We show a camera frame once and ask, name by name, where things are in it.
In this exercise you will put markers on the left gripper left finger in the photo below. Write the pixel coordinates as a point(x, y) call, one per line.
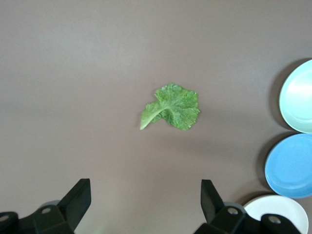
point(73, 204)

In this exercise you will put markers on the blue plate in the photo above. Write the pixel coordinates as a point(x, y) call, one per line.
point(290, 165)

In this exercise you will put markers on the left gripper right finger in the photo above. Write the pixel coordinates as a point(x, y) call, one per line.
point(214, 214)

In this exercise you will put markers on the green lettuce leaf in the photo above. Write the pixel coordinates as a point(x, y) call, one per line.
point(176, 107)

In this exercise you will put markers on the brown table cover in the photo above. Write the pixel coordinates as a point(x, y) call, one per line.
point(73, 73)

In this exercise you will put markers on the beige plate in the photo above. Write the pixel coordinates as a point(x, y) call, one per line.
point(273, 203)

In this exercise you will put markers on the pale green plate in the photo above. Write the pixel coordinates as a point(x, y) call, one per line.
point(297, 97)

